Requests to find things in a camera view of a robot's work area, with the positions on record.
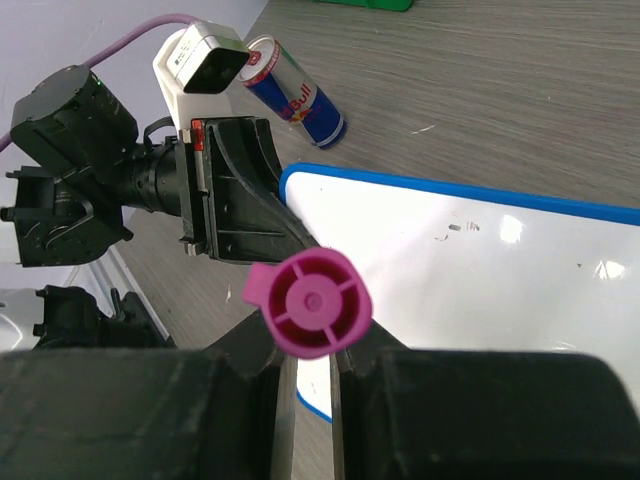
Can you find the white marker with magenta cap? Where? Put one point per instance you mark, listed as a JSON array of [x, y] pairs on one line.
[[314, 303]]

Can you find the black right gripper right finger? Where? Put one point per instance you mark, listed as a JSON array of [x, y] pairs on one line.
[[402, 413]]

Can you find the green plastic tray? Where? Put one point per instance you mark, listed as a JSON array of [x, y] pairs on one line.
[[386, 5]]

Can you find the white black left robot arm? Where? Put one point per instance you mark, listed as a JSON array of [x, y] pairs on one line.
[[90, 161]]

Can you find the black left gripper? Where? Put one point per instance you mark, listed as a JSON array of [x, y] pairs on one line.
[[236, 215]]

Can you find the red bull can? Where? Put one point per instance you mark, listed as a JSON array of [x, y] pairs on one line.
[[273, 76]]

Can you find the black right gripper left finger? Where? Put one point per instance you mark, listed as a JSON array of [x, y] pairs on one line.
[[223, 412]]

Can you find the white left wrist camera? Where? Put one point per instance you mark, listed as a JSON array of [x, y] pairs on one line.
[[194, 67]]

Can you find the blue framed whiteboard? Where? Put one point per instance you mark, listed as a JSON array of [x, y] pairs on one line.
[[451, 266]]

